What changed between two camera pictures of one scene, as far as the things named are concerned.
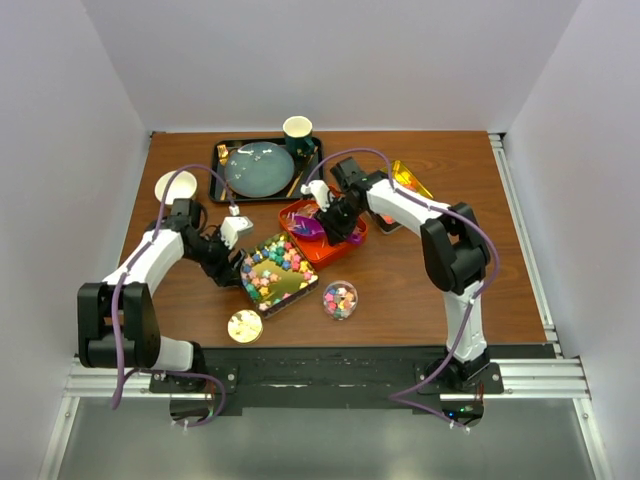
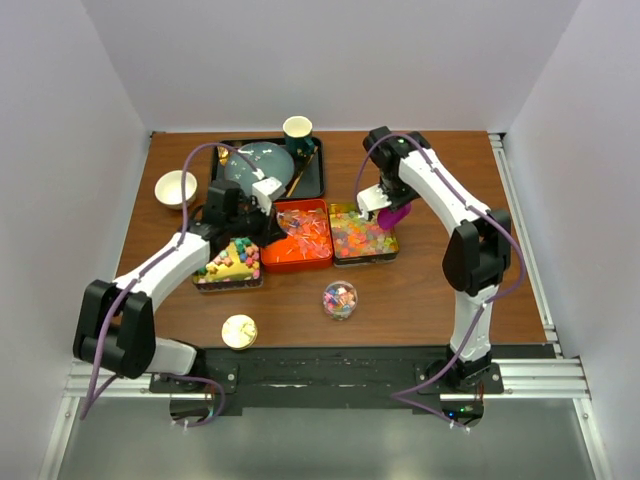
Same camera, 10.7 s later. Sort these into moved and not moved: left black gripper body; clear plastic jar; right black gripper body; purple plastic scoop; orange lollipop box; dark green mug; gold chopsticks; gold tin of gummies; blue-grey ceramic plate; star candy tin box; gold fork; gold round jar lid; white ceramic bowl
Moved: right black gripper body; purple plastic scoop; left black gripper body; star candy tin box; gold tin of gummies; orange lollipop box; gold round jar lid
Not moved: dark green mug; white ceramic bowl; blue-grey ceramic plate; gold fork; gold chopsticks; clear plastic jar
